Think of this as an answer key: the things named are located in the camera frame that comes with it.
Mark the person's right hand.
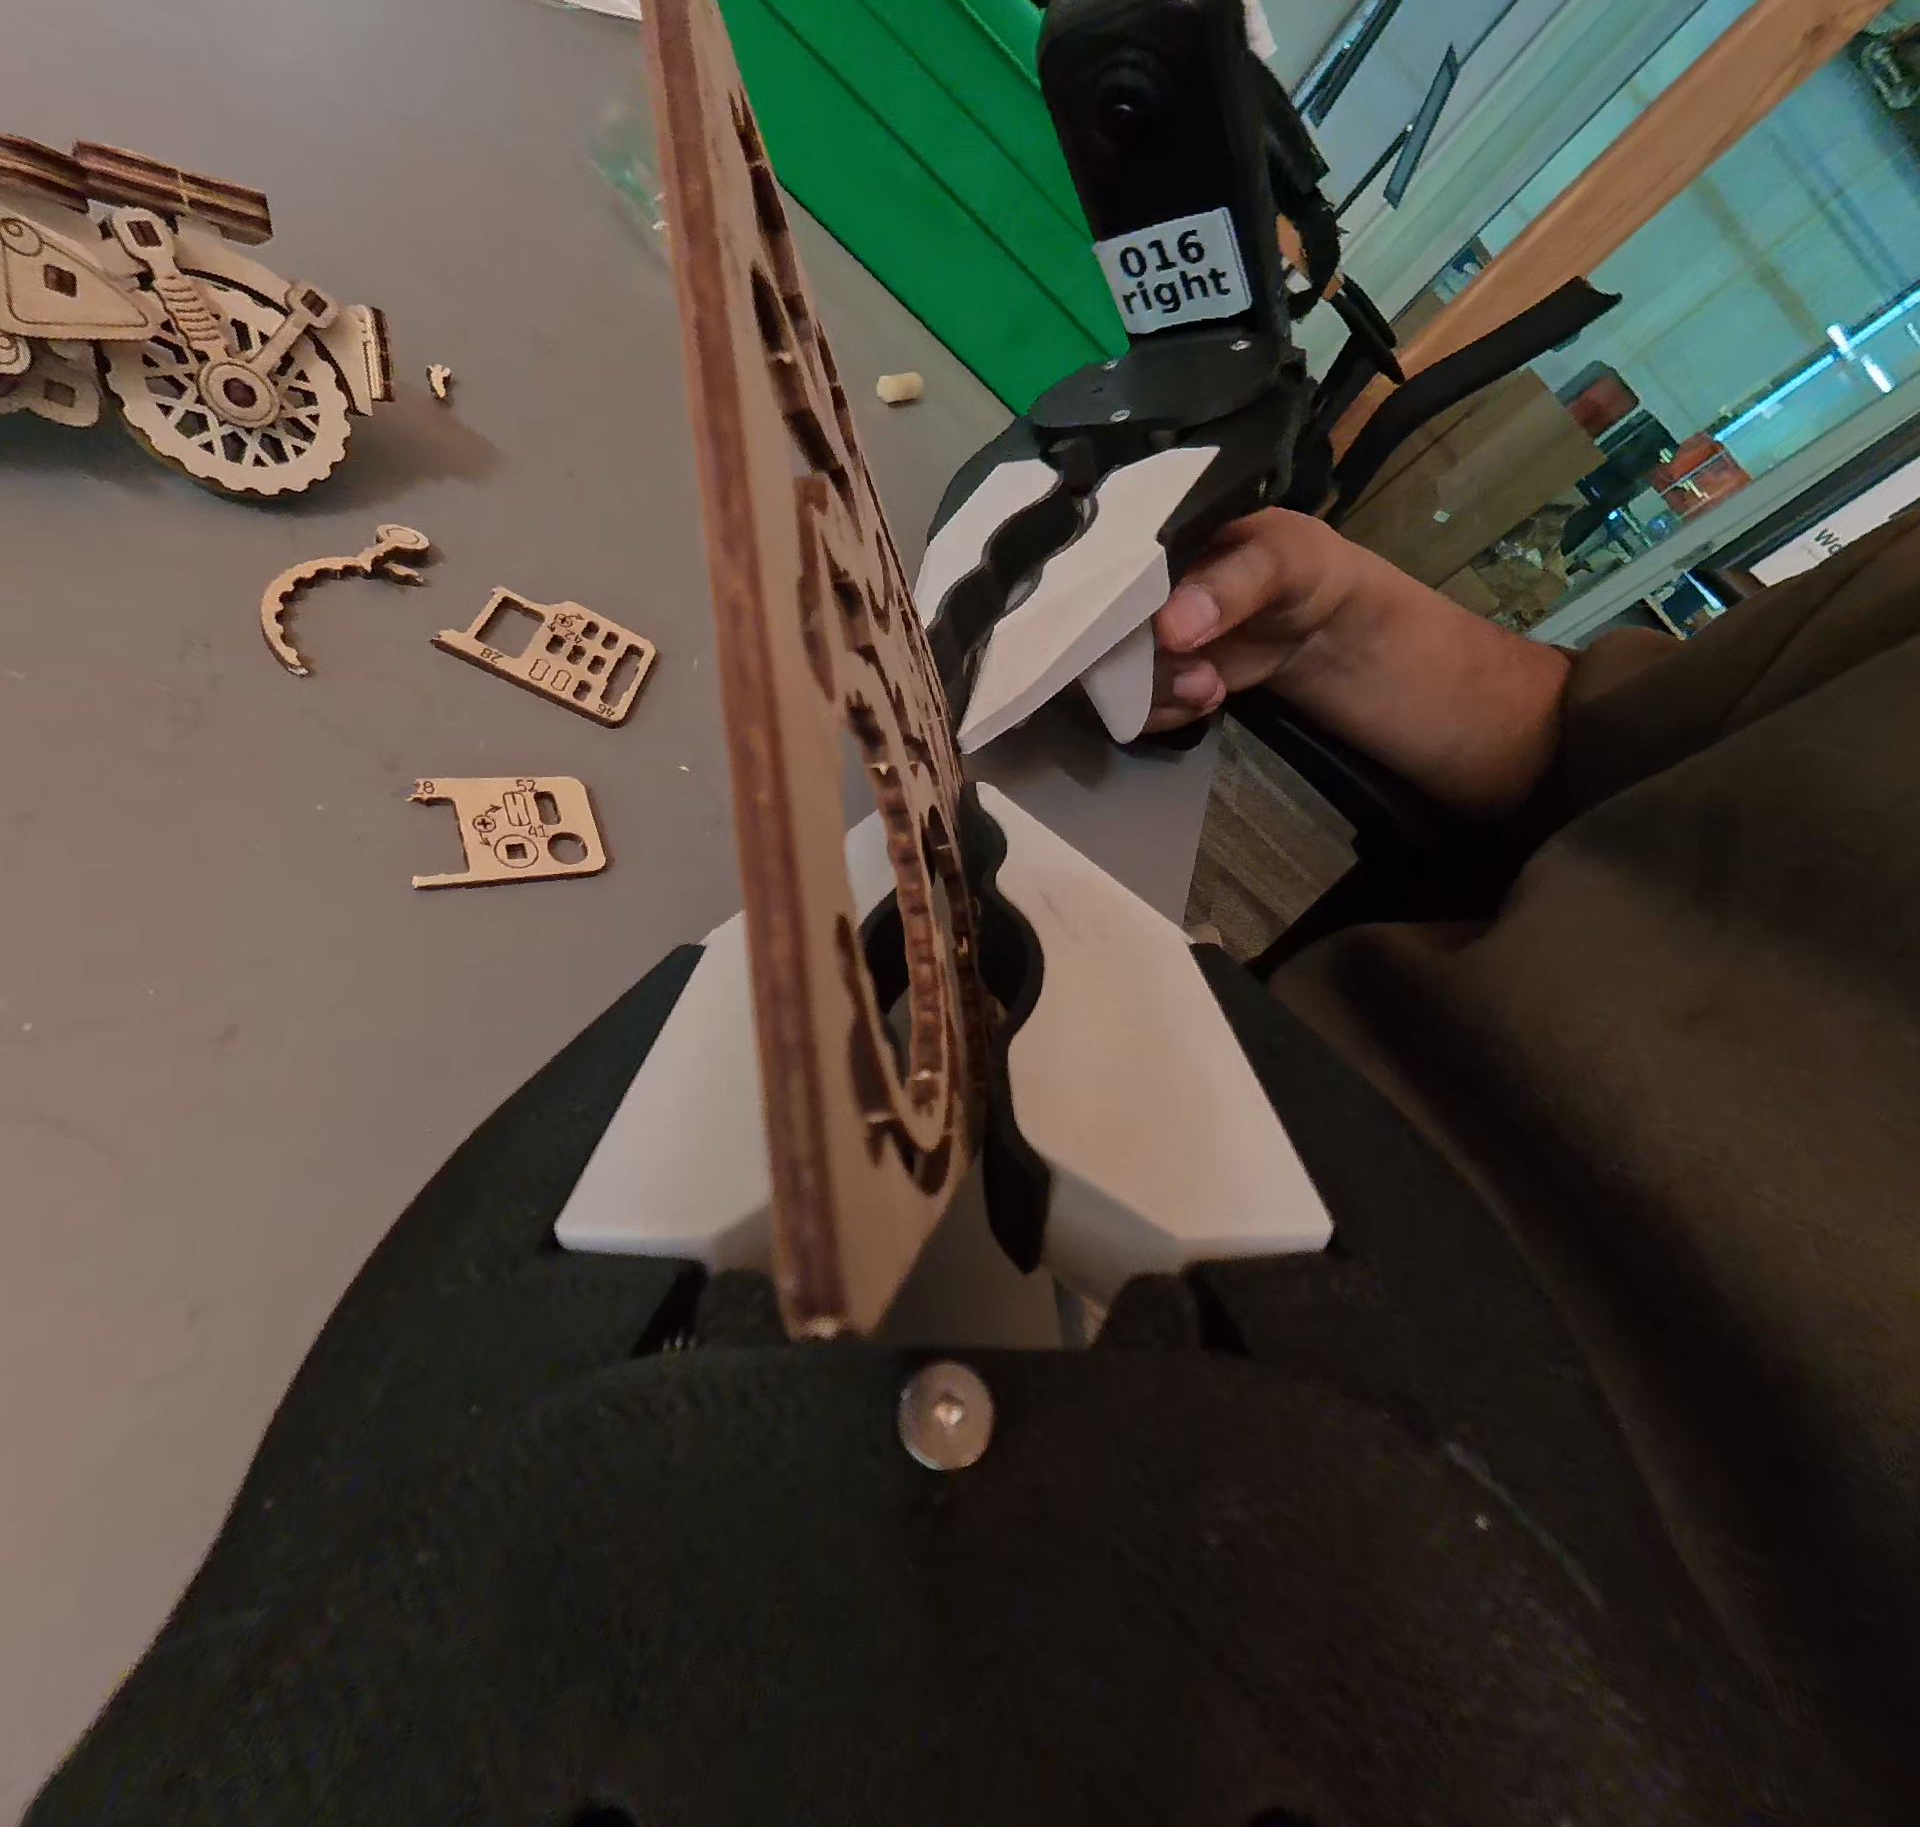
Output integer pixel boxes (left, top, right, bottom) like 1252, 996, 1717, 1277
1147, 507, 1463, 809

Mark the person's right forearm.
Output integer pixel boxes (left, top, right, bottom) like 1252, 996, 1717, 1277
1452, 507, 1920, 929

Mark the plywood puzzle sheet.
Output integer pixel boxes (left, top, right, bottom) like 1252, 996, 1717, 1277
621, 0, 1010, 1336

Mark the framed white sign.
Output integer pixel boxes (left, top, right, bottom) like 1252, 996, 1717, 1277
1741, 492, 1907, 592

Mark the wooden plate with many holes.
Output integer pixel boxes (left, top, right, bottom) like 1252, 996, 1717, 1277
431, 584, 663, 728

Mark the wooden beam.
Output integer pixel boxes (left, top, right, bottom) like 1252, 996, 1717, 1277
1327, 0, 1920, 451

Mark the green panel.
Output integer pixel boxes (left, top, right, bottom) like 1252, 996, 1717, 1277
682, 0, 1133, 419

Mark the black cable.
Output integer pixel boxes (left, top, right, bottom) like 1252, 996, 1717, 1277
1252, 43, 1413, 390

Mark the curved wooden hook piece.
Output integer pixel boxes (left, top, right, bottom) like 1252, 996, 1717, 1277
260, 522, 438, 680

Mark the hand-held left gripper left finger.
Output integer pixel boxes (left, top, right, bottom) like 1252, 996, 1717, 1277
556, 905, 784, 1267

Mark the grey desk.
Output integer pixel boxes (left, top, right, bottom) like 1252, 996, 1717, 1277
0, 0, 1217, 1799

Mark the wooden motorcycle model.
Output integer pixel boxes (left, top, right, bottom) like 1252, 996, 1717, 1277
0, 132, 399, 501

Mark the red storage box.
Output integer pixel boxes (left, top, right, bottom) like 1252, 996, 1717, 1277
1656, 428, 1748, 517

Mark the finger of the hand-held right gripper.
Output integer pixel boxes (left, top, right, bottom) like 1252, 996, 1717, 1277
913, 457, 1100, 692
951, 444, 1219, 759

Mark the cardboard box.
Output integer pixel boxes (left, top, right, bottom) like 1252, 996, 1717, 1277
1342, 365, 1613, 592

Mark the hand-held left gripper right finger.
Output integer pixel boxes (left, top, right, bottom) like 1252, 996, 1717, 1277
957, 788, 1336, 1342

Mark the wooden plate with round hole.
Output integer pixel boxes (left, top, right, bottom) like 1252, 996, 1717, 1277
408, 774, 616, 893

